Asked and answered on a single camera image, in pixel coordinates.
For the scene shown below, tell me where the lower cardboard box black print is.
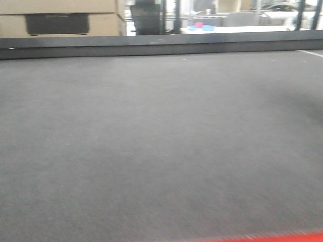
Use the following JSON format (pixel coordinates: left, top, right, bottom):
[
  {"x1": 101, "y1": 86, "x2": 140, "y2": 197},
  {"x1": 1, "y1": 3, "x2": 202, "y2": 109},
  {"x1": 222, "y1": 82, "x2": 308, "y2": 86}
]
[{"x1": 1, "y1": 13, "x2": 127, "y2": 38}]

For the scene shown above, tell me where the upper cardboard box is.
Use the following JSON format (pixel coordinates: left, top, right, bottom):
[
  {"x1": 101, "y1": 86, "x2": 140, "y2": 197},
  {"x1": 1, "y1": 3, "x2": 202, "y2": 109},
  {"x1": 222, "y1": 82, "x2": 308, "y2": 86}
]
[{"x1": 1, "y1": 0, "x2": 125, "y2": 20}]

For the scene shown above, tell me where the blue tray on table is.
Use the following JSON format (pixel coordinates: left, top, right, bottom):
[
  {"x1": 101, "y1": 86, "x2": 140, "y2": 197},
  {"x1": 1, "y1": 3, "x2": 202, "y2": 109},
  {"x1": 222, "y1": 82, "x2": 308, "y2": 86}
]
[{"x1": 187, "y1": 25, "x2": 216, "y2": 32}]

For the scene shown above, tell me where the red block on tray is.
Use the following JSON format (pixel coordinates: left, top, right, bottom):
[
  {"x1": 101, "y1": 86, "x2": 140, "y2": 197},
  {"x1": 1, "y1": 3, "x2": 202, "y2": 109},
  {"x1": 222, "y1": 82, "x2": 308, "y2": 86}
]
[{"x1": 194, "y1": 22, "x2": 204, "y2": 28}]

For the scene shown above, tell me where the grey office chair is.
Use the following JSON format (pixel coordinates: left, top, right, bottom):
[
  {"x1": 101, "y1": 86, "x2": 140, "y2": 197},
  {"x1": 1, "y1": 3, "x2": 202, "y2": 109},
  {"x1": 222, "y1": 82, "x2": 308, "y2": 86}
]
[{"x1": 224, "y1": 12, "x2": 259, "y2": 27}]

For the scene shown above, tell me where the white background table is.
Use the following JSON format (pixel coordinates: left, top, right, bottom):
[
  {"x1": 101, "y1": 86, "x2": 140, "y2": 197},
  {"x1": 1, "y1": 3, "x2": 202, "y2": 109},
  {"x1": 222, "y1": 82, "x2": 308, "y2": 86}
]
[{"x1": 181, "y1": 26, "x2": 294, "y2": 34}]

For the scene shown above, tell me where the black vertical post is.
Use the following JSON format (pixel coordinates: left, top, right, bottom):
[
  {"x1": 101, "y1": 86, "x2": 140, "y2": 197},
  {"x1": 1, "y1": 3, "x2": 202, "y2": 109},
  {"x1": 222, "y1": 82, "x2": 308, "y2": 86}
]
[{"x1": 173, "y1": 0, "x2": 181, "y2": 34}]

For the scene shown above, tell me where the black conveyor side rail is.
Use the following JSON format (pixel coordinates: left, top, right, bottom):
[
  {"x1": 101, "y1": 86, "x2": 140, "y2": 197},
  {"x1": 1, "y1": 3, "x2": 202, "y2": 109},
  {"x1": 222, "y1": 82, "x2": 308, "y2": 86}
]
[{"x1": 1, "y1": 30, "x2": 322, "y2": 60}]

